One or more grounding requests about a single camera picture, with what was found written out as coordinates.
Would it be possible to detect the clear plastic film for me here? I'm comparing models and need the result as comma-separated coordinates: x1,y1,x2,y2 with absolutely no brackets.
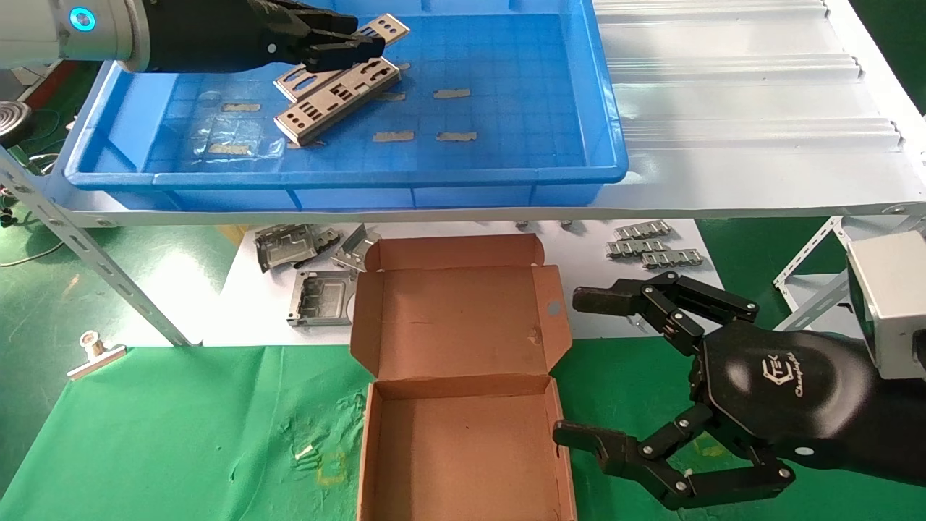
192,116,286,161

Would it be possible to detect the silver binder clip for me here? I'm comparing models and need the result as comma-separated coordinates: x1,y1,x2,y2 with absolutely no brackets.
67,330,128,381

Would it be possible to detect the black round stool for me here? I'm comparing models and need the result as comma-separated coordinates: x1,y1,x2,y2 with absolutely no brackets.
0,101,33,145

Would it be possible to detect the green cloth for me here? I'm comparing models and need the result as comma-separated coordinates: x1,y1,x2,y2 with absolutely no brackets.
0,336,926,521

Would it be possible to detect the square grey metal frame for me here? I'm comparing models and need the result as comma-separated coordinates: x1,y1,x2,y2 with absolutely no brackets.
287,270,357,328

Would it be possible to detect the white metal shelf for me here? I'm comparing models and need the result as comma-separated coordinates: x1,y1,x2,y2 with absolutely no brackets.
0,0,926,348

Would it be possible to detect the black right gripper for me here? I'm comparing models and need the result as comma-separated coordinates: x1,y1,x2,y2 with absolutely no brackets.
553,271,926,511

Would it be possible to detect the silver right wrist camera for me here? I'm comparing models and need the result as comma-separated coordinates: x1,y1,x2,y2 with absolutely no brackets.
845,230,926,381

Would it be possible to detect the silver metal port plate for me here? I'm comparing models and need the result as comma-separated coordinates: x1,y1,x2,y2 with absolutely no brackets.
273,13,410,102
273,56,402,147

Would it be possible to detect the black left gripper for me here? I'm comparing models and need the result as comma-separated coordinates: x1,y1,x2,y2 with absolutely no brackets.
145,0,386,73

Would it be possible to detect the angled grey metal piece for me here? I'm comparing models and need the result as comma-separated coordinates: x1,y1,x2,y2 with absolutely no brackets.
331,223,382,274

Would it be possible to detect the blue plastic tray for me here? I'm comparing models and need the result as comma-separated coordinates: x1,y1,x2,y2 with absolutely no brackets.
64,0,629,211

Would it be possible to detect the brown cardboard box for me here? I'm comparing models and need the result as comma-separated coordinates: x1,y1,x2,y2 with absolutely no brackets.
349,233,578,521

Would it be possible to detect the white board under shelf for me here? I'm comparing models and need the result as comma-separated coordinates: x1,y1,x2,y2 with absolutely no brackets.
195,221,724,347

